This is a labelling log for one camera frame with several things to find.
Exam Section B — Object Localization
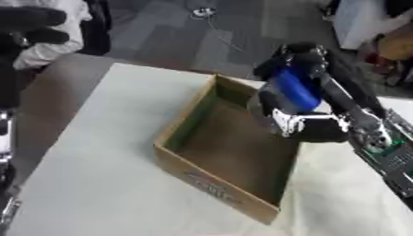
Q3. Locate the brown bag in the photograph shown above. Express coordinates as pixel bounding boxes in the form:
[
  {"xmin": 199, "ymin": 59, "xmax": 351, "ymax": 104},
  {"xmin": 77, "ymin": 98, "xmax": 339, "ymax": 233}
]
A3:
[{"xmin": 374, "ymin": 29, "xmax": 413, "ymax": 62}]

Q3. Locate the grey floor cable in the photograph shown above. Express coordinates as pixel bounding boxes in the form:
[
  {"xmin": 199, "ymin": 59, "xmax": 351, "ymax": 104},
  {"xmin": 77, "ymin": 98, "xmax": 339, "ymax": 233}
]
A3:
[{"xmin": 205, "ymin": 14, "xmax": 249, "ymax": 53}]

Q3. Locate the tan cardboard box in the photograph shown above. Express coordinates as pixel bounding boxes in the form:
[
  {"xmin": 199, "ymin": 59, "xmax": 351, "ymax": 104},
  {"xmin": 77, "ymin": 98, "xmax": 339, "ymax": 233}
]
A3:
[{"xmin": 151, "ymin": 73, "xmax": 303, "ymax": 226}]

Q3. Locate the white cabinet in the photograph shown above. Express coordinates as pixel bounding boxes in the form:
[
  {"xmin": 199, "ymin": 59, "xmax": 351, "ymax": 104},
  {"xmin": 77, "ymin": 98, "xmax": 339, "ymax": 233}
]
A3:
[{"xmin": 330, "ymin": 0, "xmax": 413, "ymax": 51}]

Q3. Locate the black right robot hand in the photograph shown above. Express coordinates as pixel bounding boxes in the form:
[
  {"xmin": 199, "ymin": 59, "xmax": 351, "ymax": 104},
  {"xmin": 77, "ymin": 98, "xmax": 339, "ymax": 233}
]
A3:
[{"xmin": 252, "ymin": 41, "xmax": 391, "ymax": 145}]

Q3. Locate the blue cylinder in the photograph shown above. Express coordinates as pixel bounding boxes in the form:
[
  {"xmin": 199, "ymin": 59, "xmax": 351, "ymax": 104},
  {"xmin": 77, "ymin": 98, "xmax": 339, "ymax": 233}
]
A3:
[{"xmin": 271, "ymin": 66, "xmax": 325, "ymax": 113}]

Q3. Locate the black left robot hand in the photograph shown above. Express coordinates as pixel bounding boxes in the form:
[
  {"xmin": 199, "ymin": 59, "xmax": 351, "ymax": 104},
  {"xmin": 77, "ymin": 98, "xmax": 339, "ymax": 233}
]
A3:
[{"xmin": 0, "ymin": 6, "xmax": 73, "ymax": 111}]

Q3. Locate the white power strip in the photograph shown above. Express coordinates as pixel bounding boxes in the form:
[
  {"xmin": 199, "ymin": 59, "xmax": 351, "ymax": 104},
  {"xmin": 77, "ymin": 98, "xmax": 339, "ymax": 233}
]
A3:
[{"xmin": 190, "ymin": 6, "xmax": 218, "ymax": 18}]

